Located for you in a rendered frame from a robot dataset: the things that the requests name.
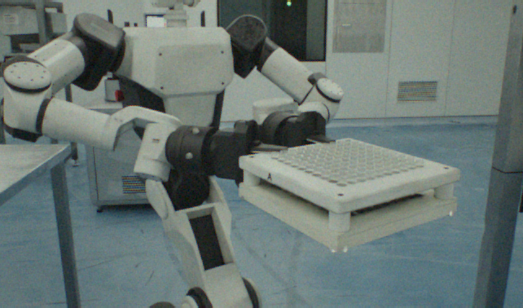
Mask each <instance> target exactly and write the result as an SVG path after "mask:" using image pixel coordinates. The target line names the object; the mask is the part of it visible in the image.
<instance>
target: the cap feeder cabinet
mask: <svg viewBox="0 0 523 308"><path fill-rule="evenodd" d="M105 99H106V96H97V98H96V99H93V100H91V101H90V102H89V103H87V104H86V105H84V106H83V108H87V109H90V110H94V112H100V113H103V114H106V115H109V116H111V115H113V114H115V113H117V112H118V111H120V110H121V109H122V104H121V101H120V103H117V102H116V101H110V100H105ZM141 142H142V141H141V140H140V137H139V136H137V134H136V133H135V132H134V130H133V129H132V130H129V131H126V132H125V133H123V134H122V135H121V136H120V138H119V140H118V143H117V147H116V149H115V151H114V152H111V151H108V150H104V149H102V148H97V147H91V146H88V145H85V149H86V165H87V174H88V184H89V193H90V202H92V205H98V207H99V209H97V213H102V212H103V210H102V209H101V208H100V206H101V205H130V204H149V203H150V202H149V200H148V198H147V192H146V185H144V184H143V183H141V182H140V181H139V179H138V177H137V175H136V174H134V167H135V163H136V160H137V157H138V151H139V149H140V145H141Z"/></svg>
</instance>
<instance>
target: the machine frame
mask: <svg viewBox="0 0 523 308"><path fill-rule="evenodd" d="M522 180H523V0H512V10H511V18H510V24H509V30H508V43H507V50H506V56H505V63H504V70H503V83H502V89H501V96H500V103H499V115H498V121H497V129H496V135H495V142H494V155H493V161H492V169H491V175H490V187H488V194H487V202H486V214H485V231H484V234H483V236H482V240H481V253H480V260H479V266H478V267H477V279H476V286H475V293H474V299H473V307H472V308H503V306H504V300H505V295H506V288H507V282H508V272H509V266H510V260H511V254H512V249H513V243H514V237H515V232H516V220H517V215H518V209H519V203H520V197H521V186H522Z"/></svg>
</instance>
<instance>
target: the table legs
mask: <svg viewBox="0 0 523 308"><path fill-rule="evenodd" d="M50 172H51V185H52V191H53V200H54V207H55V220H56V227H58V235H59V249H60V256H61V263H62V271H63V278H64V291H65V295H66V299H67V306H68V308H81V301H80V293H79V285H78V278H77V263H76V254H75V247H74V242H73V232H72V223H71V217H70V208H69V201H68V186H67V178H66V170H65V162H64V159H63V160H62V161H60V162H59V163H57V164H56V165H54V166H53V167H52V169H50Z"/></svg>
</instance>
